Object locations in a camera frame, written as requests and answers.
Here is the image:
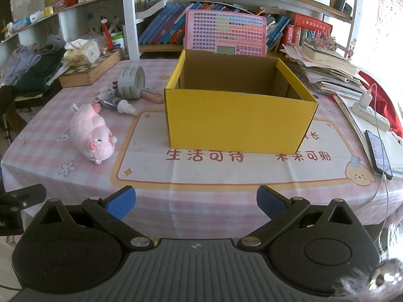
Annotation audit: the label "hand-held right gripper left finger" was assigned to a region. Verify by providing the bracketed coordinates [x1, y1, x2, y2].
[38, 186, 155, 252]

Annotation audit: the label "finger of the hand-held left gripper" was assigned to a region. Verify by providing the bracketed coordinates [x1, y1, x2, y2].
[0, 184, 47, 216]

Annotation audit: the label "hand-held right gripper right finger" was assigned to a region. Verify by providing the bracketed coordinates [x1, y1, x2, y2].
[238, 185, 362, 252]

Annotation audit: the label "pink plush pig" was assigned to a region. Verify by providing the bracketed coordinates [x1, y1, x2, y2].
[69, 103, 118, 165]

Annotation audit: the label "yellow cardboard box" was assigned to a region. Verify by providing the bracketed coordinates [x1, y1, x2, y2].
[164, 49, 319, 155]

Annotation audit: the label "small blue spray bottle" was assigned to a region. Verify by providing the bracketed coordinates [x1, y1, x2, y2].
[100, 94, 138, 115]

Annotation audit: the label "pink oblong case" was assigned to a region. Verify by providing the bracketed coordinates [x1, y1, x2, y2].
[141, 90, 165, 104]

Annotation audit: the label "white tape roll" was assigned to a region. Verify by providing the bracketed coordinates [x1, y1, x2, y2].
[116, 67, 146, 99]

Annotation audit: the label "pink checked tablecloth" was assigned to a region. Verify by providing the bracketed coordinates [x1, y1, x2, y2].
[0, 58, 400, 240]

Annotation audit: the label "white paper sheets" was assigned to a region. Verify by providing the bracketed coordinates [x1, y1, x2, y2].
[334, 94, 403, 180]

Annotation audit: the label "black smartphone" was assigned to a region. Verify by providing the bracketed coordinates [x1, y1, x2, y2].
[364, 130, 393, 180]

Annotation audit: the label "pile of clothes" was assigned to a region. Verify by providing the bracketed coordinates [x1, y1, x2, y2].
[0, 34, 68, 98]

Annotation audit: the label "white power strip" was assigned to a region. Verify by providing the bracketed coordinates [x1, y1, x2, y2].
[351, 101, 390, 132]

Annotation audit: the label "wooden chess box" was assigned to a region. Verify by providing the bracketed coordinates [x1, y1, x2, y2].
[59, 48, 124, 88]

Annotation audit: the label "white charger plug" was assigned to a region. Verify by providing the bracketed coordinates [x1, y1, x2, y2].
[359, 83, 377, 109]

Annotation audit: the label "stack of papers and books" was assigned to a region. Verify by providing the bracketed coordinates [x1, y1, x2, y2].
[280, 42, 366, 99]

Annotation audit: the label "floral tissue box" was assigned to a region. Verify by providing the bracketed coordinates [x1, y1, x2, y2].
[64, 39, 100, 66]

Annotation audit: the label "green white jar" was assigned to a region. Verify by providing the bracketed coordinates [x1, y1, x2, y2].
[110, 31, 125, 49]

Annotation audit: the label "red marker bottle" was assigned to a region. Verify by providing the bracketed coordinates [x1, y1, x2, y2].
[101, 19, 111, 50]

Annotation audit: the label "red book box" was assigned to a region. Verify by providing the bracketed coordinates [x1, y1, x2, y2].
[281, 24, 302, 47]

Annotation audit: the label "colourful small figurines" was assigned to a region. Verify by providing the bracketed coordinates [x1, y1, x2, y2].
[304, 31, 337, 52]

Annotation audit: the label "pink toy laptop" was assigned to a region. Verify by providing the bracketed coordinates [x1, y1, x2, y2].
[183, 10, 268, 58]

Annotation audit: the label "row of blue books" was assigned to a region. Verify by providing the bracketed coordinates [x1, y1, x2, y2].
[139, 2, 292, 52]

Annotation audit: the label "thick red book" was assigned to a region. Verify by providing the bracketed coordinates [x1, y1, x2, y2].
[293, 13, 333, 35]

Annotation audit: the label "white shelf unit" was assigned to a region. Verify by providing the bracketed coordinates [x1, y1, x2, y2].
[0, 0, 361, 60]

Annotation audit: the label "small black box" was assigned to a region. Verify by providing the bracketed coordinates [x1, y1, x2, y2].
[334, 0, 352, 16]

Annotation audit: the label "white charging cable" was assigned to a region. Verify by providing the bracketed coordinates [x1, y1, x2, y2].
[353, 83, 399, 246]

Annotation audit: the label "wall poster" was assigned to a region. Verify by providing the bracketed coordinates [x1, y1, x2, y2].
[375, 0, 403, 57]

